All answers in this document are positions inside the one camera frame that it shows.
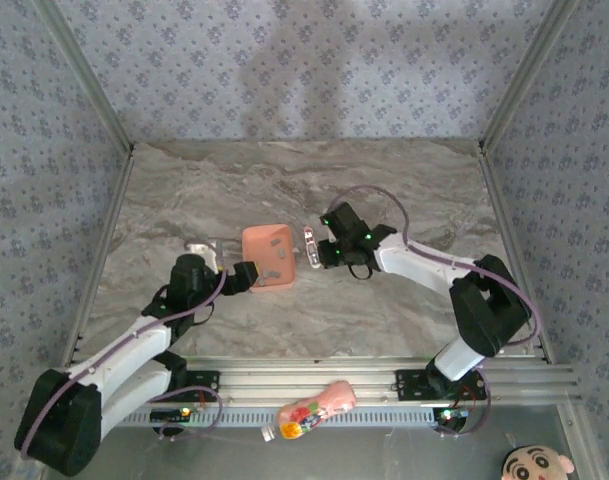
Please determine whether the purple cable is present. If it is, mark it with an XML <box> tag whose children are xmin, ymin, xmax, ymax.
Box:
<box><xmin>21</xmin><ymin>239</ymin><xmax>230</xmax><ymax>459</ymax></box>
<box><xmin>333</xmin><ymin>184</ymin><xmax>543</xmax><ymax>439</ymax></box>

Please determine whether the pink plastic bottle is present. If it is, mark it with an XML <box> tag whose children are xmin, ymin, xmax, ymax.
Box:
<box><xmin>261</xmin><ymin>380</ymin><xmax>358</xmax><ymax>444</ymax></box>

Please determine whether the cartoon plush toy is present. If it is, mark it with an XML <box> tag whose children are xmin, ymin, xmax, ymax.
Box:
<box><xmin>500</xmin><ymin>443</ymin><xmax>576</xmax><ymax>480</ymax></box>

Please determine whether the aluminium side rail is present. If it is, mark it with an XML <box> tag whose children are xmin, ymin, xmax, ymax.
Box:
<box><xmin>61</xmin><ymin>144</ymin><xmax>136</xmax><ymax>366</ymax></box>
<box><xmin>478</xmin><ymin>142</ymin><xmax>556</xmax><ymax>364</ymax></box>

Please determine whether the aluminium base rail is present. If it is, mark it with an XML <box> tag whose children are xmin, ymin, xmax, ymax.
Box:
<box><xmin>101</xmin><ymin>355</ymin><xmax>583</xmax><ymax>406</ymax></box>

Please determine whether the aluminium frame post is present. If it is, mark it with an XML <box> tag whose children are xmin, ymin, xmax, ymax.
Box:
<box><xmin>481</xmin><ymin>0</ymin><xmax>580</xmax><ymax>151</ymax></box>
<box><xmin>32</xmin><ymin>0</ymin><xmax>136</xmax><ymax>151</ymax></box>

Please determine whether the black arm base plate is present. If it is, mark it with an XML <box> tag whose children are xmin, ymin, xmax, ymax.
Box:
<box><xmin>395</xmin><ymin>369</ymin><xmax>487</xmax><ymax>403</ymax></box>
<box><xmin>173</xmin><ymin>370</ymin><xmax>221</xmax><ymax>403</ymax></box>

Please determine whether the pink plastic tray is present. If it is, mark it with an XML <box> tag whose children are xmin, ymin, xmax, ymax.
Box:
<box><xmin>241</xmin><ymin>224</ymin><xmax>298</xmax><ymax>293</ymax></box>

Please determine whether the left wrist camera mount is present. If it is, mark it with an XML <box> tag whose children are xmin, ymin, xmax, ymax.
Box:
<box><xmin>185</xmin><ymin>239</ymin><xmax>221</xmax><ymax>267</ymax></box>

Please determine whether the slotted grey cable duct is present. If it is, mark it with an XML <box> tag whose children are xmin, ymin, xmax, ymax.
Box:
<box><xmin>103</xmin><ymin>405</ymin><xmax>438</xmax><ymax>429</ymax></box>

